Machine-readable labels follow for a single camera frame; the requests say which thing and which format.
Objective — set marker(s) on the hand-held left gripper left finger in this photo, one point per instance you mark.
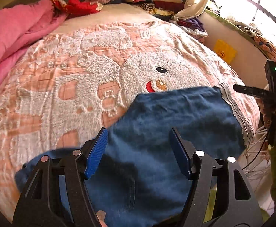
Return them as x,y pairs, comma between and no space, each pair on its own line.
96,153

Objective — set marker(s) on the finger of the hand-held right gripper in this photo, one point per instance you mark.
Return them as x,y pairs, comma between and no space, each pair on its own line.
249,90

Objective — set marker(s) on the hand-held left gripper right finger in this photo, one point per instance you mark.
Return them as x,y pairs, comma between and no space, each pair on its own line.
179,151

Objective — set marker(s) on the blue denim pants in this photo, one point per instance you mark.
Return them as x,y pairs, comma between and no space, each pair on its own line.
166,118

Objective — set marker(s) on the patterned cloth on sill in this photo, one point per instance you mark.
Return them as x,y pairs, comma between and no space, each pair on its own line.
267,42

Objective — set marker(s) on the pink and white printed blanket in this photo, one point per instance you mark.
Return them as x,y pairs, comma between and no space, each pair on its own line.
81,75

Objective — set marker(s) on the purple clothes heap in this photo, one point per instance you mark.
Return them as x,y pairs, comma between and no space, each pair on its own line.
192,26

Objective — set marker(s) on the cream curtain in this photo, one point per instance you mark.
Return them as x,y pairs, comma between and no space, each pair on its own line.
197,0

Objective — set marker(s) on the cream bed sheet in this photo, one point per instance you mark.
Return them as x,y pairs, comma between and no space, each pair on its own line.
109,14

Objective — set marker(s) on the pink quilt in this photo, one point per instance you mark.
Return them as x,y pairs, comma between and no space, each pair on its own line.
7,37

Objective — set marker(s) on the red patterned cloth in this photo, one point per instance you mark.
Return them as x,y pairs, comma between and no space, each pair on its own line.
81,6

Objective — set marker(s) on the yellow paper on wall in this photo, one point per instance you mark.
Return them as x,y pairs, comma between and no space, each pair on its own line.
224,51

